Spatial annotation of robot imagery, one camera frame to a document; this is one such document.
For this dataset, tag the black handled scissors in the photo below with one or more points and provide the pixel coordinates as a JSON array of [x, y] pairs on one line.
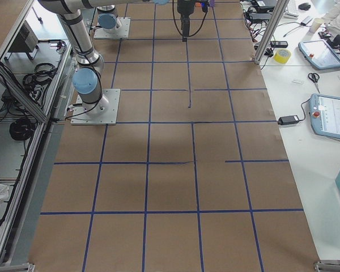
[[314, 77]]

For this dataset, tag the teach pendant tablet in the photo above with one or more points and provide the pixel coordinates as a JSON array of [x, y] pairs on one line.
[[319, 54], [325, 115]]

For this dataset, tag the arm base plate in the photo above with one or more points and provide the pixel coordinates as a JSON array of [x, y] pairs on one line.
[[120, 31], [105, 112]]

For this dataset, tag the far teach pendant tablet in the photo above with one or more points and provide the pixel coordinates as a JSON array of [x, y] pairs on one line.
[[319, 54]]

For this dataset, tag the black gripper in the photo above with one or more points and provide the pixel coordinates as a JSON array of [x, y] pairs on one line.
[[185, 8]]

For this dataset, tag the yellow tape roll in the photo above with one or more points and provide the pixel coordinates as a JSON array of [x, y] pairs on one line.
[[282, 56]]

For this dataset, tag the black power adapter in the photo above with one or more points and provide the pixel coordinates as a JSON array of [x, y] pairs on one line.
[[288, 120]]

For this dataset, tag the paper cup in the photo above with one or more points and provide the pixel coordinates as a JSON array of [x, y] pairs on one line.
[[316, 24]]

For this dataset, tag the black remote handset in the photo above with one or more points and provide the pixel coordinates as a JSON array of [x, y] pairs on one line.
[[279, 44]]

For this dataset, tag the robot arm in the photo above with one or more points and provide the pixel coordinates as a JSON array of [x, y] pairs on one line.
[[108, 18], [87, 80]]

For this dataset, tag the aluminium frame post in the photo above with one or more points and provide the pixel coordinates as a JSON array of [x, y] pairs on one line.
[[270, 29]]

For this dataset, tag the near teach pendant tablet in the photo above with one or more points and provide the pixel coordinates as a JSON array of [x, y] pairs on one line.
[[325, 115]]

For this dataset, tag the black computer mouse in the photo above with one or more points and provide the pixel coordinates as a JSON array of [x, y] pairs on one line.
[[304, 6]]

